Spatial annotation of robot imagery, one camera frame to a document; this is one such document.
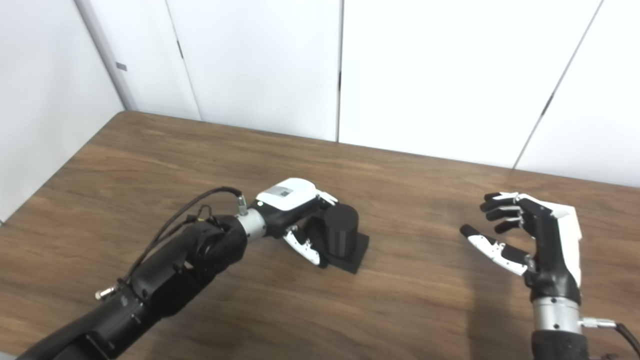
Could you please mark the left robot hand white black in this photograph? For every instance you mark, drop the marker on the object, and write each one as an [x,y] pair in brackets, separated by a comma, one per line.
[290,195]

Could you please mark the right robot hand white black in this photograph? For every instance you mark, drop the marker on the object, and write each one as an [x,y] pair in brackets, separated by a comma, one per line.
[550,250]

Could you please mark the black peg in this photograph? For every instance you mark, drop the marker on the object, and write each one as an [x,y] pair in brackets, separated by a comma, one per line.
[342,230]

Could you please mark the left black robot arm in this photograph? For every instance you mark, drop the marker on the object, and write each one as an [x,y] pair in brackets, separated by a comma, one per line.
[170,270]

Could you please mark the small grey wall tag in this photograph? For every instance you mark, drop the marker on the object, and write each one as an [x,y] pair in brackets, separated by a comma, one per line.
[121,66]

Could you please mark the grey wall corner post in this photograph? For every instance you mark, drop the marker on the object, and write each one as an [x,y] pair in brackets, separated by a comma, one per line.
[105,55]

